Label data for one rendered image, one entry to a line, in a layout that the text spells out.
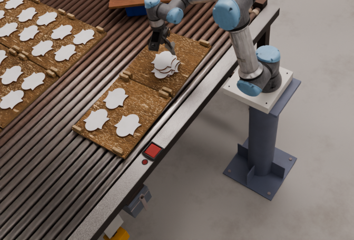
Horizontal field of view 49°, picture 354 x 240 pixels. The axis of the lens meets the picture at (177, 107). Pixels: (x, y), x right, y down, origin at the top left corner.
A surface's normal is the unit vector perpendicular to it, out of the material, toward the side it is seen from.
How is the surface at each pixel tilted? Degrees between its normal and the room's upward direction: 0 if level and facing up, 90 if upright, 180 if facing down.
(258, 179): 0
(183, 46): 0
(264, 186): 0
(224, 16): 86
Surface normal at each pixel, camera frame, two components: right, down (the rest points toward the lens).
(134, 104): -0.13, -0.60
